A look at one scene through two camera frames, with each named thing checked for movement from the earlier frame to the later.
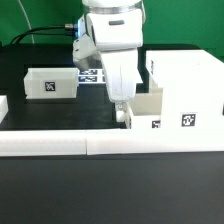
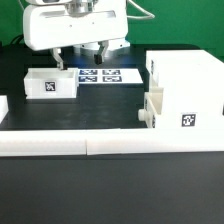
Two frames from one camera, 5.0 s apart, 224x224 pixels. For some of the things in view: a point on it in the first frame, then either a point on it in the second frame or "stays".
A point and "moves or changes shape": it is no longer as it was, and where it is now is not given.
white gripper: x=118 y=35 -> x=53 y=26
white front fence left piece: x=38 y=143 stays
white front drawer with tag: x=143 y=111 moves or changes shape
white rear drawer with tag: x=51 y=82 stays
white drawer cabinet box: x=192 y=83 stays
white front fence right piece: x=154 y=141 stays
